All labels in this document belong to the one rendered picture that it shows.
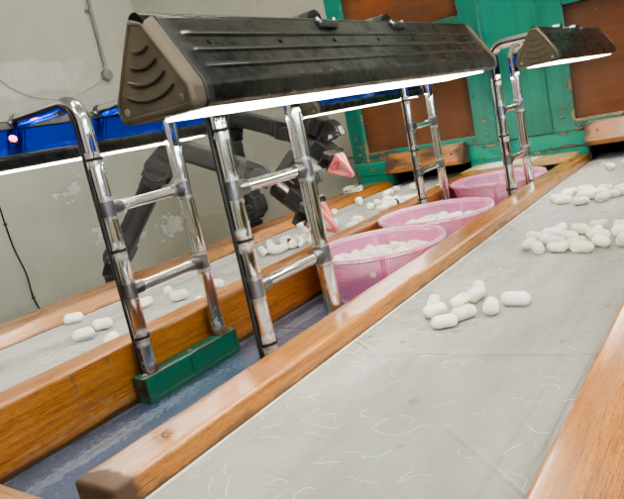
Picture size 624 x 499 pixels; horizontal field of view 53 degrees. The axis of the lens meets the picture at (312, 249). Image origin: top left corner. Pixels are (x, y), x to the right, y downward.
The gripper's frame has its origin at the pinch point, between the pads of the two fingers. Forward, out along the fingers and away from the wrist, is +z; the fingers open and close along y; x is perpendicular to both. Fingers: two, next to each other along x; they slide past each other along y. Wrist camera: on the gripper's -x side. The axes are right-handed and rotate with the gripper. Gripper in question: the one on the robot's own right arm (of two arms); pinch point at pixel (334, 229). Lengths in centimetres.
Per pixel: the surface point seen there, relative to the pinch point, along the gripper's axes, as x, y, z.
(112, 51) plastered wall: 71, 127, -225
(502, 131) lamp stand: -35.0, 24.5, 18.0
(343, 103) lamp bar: -22.6, 14.9, -19.0
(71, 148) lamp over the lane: -23, -66, -19
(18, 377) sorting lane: 5, -82, -3
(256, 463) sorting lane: -31, -90, 39
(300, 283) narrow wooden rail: -3.7, -30.8, 10.8
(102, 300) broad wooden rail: 17, -51, -20
